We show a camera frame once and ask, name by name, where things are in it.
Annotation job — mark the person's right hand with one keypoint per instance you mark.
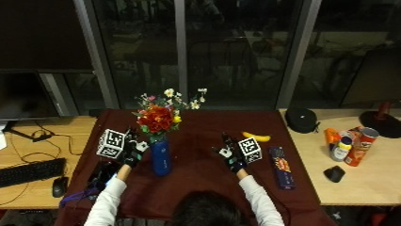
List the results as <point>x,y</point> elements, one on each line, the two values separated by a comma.
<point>234,158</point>

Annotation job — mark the person's left hand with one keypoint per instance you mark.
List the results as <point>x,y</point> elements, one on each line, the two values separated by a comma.
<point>132,153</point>

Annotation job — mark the white marker cube left glove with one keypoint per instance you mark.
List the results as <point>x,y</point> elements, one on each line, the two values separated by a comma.
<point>111,143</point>

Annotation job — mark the white marker cube glove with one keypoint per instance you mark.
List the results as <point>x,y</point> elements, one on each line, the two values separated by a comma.
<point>251,150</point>
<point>111,143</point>

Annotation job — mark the white marker cube right glove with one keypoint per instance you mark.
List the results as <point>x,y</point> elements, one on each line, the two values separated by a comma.
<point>251,150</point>

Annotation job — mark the yellow banana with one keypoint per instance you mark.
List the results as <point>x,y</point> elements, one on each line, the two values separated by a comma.
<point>257,137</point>

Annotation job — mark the colourful flower bouquet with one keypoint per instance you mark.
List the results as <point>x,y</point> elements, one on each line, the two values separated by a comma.
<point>159,117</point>

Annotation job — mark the blue vase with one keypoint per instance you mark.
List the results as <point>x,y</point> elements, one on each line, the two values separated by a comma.
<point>160,158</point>

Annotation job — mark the black device with screen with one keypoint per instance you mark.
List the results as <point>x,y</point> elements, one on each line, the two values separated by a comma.
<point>102,174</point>

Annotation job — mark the maroon tablecloth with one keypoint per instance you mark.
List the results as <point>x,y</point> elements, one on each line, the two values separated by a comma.
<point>196,182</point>

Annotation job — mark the dark blue snack packet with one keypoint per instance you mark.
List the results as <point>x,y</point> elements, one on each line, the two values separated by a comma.
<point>283,168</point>

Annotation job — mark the black round pouch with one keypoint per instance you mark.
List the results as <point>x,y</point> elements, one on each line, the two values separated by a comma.
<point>301,120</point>

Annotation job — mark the black rounded computer mouse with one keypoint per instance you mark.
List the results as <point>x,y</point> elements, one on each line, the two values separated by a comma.
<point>59,186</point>

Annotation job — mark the black keyboard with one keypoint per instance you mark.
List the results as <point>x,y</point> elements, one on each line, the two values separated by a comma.
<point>31,172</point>

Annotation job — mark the white bottle yellow cap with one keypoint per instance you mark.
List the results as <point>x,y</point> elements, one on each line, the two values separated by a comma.
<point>340,149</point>

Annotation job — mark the black angular computer mouse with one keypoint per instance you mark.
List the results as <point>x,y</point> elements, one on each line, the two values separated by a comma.
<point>333,173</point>

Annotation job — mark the black monitor with thin stand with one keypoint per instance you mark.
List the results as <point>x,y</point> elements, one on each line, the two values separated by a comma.
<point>26,94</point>

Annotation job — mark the white paper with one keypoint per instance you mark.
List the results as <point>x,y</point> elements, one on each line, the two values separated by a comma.
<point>2,138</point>

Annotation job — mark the orange chips can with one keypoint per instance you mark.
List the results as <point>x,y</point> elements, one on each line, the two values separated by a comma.
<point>361,146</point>

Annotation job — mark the black monitor with round base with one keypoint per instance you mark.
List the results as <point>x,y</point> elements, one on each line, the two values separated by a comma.
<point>376,84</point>

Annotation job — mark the grey window frame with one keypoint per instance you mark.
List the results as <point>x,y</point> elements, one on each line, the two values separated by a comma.
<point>180,47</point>

